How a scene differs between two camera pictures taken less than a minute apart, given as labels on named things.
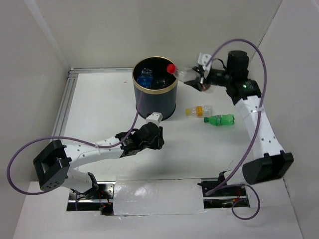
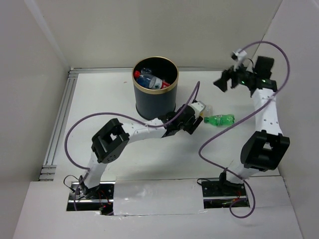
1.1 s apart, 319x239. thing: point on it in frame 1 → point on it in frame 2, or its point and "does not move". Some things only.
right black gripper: x=197 y=85 → x=222 y=83
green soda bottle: x=220 y=120 does not move
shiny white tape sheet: x=133 y=195 does not move
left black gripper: x=160 y=141 → x=190 y=130
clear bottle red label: x=187 y=74 → x=164 y=84
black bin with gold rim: x=154 y=76 does not move
